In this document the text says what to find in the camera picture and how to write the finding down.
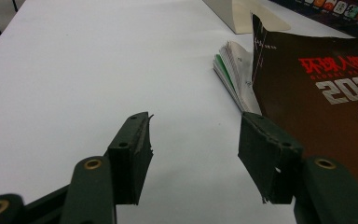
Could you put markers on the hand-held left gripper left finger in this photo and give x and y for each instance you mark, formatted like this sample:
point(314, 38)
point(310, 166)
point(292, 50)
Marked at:
point(130, 161)

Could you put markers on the wooden expandable book rack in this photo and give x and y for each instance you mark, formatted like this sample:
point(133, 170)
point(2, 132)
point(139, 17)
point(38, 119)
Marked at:
point(239, 15)

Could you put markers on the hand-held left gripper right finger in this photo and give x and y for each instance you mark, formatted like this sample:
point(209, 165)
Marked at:
point(268, 158)

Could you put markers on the dark brown magazine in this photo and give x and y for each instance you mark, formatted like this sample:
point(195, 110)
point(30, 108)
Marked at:
point(307, 109)

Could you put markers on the white table sheet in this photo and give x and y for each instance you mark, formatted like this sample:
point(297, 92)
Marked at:
point(74, 77)

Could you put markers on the purple magazine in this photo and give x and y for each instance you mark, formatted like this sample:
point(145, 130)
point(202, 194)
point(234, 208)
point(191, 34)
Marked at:
point(338, 12)

